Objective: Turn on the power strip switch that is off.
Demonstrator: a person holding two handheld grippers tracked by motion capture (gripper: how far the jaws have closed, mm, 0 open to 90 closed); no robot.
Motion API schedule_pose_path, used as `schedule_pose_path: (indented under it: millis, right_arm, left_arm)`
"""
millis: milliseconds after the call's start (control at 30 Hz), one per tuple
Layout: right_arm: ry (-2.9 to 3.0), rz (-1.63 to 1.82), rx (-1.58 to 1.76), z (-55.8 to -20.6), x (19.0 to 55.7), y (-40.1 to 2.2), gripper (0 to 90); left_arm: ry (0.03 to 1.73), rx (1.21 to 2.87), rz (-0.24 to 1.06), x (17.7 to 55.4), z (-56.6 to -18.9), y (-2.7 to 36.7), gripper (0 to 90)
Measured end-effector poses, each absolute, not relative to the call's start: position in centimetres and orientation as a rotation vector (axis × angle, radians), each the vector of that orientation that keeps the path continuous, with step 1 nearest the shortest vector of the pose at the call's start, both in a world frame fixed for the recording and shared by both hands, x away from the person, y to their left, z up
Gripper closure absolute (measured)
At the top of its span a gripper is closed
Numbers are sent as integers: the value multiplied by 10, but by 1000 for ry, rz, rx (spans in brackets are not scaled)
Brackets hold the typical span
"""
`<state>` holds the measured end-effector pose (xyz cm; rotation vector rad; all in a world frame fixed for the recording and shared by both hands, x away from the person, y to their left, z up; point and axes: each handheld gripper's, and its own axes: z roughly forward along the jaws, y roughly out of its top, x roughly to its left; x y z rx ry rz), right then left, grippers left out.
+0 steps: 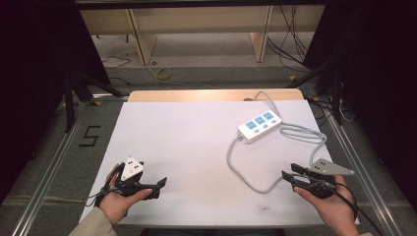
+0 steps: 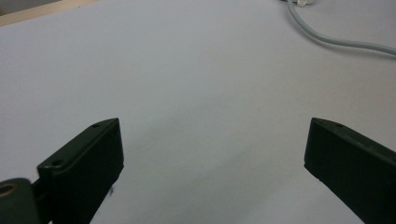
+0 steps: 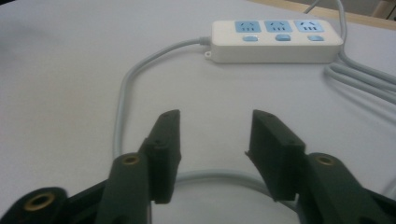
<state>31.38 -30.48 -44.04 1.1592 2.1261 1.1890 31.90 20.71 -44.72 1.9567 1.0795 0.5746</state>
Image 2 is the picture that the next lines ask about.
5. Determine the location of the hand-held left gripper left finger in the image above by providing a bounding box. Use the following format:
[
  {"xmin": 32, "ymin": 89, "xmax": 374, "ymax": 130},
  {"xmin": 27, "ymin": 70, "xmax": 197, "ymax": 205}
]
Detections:
[{"xmin": 36, "ymin": 117, "xmax": 125, "ymax": 224}]

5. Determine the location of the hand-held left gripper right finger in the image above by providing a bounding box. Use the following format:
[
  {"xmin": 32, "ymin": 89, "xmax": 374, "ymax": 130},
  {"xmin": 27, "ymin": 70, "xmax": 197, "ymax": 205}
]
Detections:
[{"xmin": 304, "ymin": 117, "xmax": 396, "ymax": 224}]

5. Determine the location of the white plug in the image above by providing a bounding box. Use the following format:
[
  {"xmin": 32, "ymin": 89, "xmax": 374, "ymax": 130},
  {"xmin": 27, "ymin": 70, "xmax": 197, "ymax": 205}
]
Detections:
[{"xmin": 278, "ymin": 0, "xmax": 315, "ymax": 7}]

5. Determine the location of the grey cable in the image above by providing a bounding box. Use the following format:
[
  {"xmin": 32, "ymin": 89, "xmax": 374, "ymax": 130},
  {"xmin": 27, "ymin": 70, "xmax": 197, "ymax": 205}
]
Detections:
[{"xmin": 286, "ymin": 0, "xmax": 396, "ymax": 57}]

